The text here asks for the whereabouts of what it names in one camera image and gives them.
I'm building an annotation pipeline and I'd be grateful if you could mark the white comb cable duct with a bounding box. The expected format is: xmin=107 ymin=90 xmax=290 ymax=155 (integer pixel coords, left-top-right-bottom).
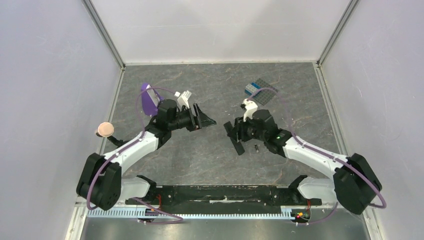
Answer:
xmin=86 ymin=206 xmax=312 ymax=220

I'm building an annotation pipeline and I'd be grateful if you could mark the aluminium frame rail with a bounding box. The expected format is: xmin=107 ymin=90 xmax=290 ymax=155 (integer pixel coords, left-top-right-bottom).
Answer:
xmin=64 ymin=0 xmax=126 ymax=240
xmin=313 ymin=0 xmax=384 ymax=240

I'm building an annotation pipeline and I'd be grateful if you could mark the blue lego brick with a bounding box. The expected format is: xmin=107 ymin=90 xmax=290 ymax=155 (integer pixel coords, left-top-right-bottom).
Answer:
xmin=244 ymin=82 xmax=261 ymax=98

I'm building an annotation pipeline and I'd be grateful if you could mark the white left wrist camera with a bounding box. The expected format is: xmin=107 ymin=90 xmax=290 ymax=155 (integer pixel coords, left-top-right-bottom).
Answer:
xmin=174 ymin=90 xmax=192 ymax=110

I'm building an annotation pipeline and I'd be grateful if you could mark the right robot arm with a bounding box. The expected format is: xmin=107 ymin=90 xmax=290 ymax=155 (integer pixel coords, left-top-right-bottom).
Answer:
xmin=223 ymin=109 xmax=387 ymax=215

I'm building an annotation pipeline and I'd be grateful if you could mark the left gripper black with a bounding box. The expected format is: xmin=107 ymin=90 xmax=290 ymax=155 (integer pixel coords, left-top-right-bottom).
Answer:
xmin=168 ymin=103 xmax=216 ymax=132

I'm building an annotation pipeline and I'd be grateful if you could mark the light grey lego brick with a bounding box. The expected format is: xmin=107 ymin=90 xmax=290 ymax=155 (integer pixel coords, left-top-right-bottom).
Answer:
xmin=244 ymin=82 xmax=259 ymax=96

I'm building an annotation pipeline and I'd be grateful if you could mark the white device in stand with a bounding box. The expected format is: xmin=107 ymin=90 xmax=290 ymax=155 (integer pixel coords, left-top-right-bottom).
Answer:
xmin=146 ymin=89 xmax=161 ymax=107

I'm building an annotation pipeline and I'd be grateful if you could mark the aluminium frame rail right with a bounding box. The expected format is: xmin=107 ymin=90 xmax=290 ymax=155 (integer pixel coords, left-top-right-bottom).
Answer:
xmin=313 ymin=0 xmax=384 ymax=240

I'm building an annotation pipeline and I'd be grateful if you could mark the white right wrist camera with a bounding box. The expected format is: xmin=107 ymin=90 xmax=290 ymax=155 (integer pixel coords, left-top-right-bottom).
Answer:
xmin=240 ymin=98 xmax=258 ymax=122

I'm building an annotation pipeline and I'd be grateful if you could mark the aluminium frame rail left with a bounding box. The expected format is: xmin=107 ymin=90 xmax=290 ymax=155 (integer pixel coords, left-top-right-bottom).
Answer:
xmin=64 ymin=0 xmax=126 ymax=240

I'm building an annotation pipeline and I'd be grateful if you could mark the pink round knob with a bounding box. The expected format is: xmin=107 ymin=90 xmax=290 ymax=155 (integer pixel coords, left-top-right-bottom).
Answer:
xmin=95 ymin=122 xmax=115 ymax=138

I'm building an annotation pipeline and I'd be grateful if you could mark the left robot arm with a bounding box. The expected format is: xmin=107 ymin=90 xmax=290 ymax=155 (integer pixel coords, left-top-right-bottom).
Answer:
xmin=76 ymin=99 xmax=216 ymax=211

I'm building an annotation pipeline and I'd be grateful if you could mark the grey lego baseplate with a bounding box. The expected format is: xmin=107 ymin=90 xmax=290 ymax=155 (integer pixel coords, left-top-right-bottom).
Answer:
xmin=252 ymin=78 xmax=278 ymax=106

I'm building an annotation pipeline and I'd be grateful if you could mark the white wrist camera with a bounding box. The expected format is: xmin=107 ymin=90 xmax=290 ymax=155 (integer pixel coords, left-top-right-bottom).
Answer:
xmin=174 ymin=90 xmax=192 ymax=110
xmin=240 ymin=98 xmax=258 ymax=122

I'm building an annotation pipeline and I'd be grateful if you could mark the purple stand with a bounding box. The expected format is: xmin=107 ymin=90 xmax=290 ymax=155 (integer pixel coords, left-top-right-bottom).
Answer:
xmin=141 ymin=90 xmax=164 ymax=117

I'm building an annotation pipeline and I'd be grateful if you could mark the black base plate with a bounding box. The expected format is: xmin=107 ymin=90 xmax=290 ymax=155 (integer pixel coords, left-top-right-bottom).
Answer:
xmin=142 ymin=185 xmax=323 ymax=214

